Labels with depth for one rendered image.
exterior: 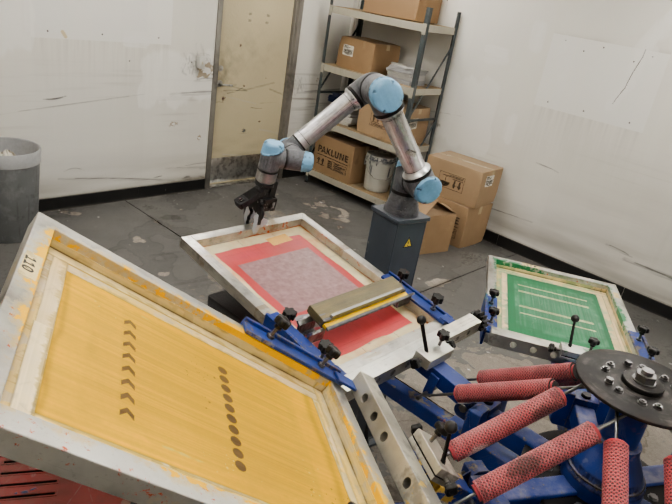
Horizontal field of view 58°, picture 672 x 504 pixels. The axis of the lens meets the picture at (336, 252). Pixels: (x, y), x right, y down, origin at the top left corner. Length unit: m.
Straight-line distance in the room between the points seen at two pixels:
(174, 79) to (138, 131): 0.56
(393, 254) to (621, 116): 3.29
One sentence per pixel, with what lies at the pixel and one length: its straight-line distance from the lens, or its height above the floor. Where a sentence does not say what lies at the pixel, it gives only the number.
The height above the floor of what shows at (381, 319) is 1.02.
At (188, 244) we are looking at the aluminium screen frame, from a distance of 2.15.
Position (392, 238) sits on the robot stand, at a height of 1.11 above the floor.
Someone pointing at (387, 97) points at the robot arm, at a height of 1.70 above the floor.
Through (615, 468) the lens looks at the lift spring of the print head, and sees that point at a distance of 1.45.
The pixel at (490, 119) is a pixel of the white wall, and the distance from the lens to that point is 6.00.
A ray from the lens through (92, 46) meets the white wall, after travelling 5.32.
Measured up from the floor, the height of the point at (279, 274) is 1.08.
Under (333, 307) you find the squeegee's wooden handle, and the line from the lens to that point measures 1.89.
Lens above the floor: 2.04
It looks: 23 degrees down
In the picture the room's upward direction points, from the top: 10 degrees clockwise
